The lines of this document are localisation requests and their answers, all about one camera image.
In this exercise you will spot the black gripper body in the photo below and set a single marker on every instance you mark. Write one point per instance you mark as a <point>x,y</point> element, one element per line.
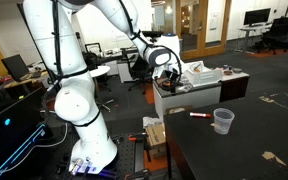
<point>170,76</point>

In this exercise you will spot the red and white marker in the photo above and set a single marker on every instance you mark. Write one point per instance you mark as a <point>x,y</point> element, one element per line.
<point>200,115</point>

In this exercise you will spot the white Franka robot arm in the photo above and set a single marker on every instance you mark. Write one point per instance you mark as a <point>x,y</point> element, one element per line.
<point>80,100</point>

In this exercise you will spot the clear plastic cup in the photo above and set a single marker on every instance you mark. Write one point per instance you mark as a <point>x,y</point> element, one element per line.
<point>224,121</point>

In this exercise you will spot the cluttered grey cart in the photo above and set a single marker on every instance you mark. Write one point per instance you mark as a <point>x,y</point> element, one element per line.
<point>184,100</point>

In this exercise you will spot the paper label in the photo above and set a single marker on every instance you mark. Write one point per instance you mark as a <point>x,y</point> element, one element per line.
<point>176,110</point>

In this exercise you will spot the crumpled white paper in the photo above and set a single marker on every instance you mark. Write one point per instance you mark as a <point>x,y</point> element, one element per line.
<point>150,120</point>

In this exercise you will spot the printed cardboard box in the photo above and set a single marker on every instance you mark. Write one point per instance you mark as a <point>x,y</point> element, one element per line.
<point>155,136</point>

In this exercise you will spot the tan tape piece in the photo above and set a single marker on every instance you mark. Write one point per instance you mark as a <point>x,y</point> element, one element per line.
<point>212,124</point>

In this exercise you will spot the small bowl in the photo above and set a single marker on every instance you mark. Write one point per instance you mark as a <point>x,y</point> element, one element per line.
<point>237,70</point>
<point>228,72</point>

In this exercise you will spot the orange black clamp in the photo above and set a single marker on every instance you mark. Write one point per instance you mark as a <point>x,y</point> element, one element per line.
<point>137,137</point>
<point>137,175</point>

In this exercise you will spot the dark brown cabinet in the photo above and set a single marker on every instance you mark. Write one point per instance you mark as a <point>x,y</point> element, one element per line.
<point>234,88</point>

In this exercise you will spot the white paper sign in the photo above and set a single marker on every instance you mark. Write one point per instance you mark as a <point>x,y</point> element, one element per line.
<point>213,21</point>

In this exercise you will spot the round white table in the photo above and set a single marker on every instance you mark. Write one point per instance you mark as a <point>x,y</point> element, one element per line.
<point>100,70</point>

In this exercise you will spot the white standing desk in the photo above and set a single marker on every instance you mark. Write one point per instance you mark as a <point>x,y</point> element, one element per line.
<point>250,30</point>

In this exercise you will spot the black wide monitor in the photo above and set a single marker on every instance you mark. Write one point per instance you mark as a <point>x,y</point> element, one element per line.
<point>257,16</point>

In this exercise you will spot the tan tape scrap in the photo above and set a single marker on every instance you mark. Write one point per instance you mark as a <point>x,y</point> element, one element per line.
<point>269,155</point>

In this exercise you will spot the black mesh office chair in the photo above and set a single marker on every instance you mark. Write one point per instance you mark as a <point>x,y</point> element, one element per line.
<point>279,31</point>

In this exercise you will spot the wooden desk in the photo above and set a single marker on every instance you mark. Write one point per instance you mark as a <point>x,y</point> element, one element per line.
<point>17,81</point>

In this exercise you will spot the black laptop screen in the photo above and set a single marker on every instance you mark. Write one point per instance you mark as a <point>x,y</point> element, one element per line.
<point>15,66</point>

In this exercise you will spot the black control box blue light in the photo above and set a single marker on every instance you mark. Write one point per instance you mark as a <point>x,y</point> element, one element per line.
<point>4,143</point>

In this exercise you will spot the wooden door frame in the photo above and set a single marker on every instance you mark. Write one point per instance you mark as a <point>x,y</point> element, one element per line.
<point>201,33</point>

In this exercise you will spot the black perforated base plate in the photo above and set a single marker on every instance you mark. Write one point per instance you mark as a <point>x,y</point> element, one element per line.
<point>125,156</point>

